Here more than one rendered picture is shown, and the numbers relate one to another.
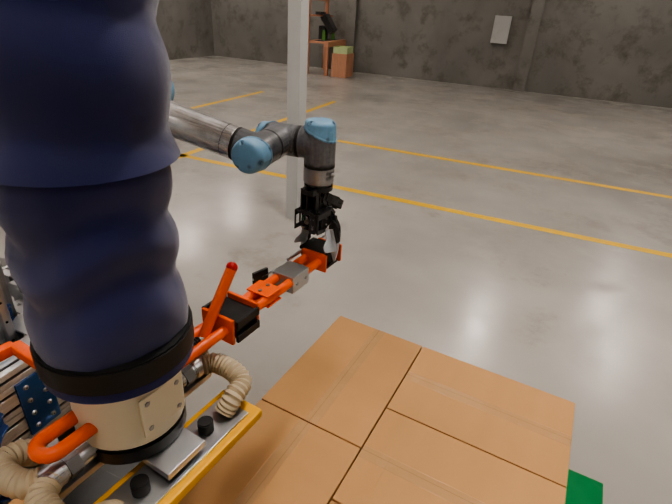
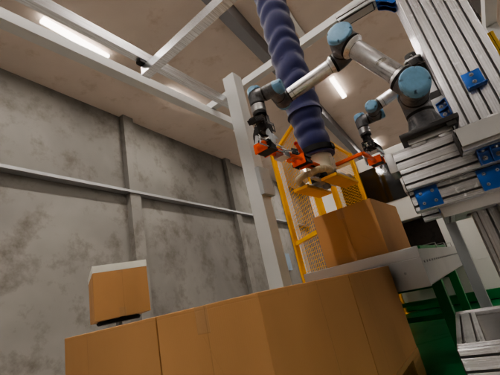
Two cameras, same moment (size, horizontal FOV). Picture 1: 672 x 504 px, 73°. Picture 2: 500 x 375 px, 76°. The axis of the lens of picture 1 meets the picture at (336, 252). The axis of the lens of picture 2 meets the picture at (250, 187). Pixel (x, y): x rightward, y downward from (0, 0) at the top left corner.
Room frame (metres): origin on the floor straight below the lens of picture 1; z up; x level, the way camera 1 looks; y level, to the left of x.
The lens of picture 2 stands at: (2.51, 0.10, 0.53)
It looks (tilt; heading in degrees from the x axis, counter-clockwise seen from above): 19 degrees up; 187
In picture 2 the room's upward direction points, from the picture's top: 13 degrees counter-clockwise
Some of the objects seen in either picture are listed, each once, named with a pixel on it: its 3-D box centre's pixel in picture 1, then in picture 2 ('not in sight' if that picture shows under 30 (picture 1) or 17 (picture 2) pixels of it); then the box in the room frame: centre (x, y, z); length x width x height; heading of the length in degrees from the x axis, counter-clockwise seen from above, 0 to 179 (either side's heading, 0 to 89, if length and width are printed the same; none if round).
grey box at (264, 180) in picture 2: not in sight; (265, 181); (-0.59, -0.12, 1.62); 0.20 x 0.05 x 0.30; 153
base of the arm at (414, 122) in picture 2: not in sight; (423, 123); (1.13, 0.74, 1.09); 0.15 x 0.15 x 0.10
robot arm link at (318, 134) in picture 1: (318, 143); (256, 97); (1.07, 0.06, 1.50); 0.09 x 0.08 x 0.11; 74
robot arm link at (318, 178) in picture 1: (319, 175); (258, 110); (1.07, 0.05, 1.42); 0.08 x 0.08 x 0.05
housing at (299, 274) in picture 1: (290, 276); (281, 155); (0.97, 0.11, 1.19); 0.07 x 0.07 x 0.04; 61
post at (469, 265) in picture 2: not in sight; (464, 256); (0.20, 1.07, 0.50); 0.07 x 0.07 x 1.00; 63
